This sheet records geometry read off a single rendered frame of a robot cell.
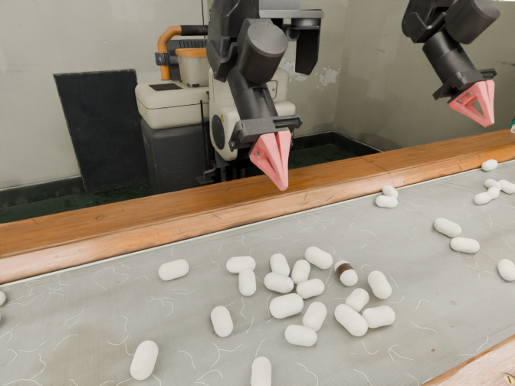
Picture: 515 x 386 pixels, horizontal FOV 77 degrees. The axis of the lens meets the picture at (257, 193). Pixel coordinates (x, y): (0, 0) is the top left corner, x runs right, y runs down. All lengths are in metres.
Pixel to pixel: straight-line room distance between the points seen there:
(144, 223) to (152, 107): 0.69
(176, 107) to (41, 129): 1.31
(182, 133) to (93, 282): 0.81
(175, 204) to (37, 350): 0.26
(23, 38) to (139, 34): 0.59
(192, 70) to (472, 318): 1.04
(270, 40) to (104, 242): 0.35
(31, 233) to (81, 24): 1.80
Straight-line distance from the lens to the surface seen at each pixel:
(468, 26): 0.75
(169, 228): 0.49
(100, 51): 2.26
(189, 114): 1.17
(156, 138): 1.17
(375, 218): 0.56
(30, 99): 2.30
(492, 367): 0.37
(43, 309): 0.45
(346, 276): 0.41
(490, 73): 0.78
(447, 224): 0.55
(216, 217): 0.50
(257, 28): 0.48
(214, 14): 0.55
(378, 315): 0.37
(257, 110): 0.48
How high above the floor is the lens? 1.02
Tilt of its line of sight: 28 degrees down
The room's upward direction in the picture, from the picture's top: straight up
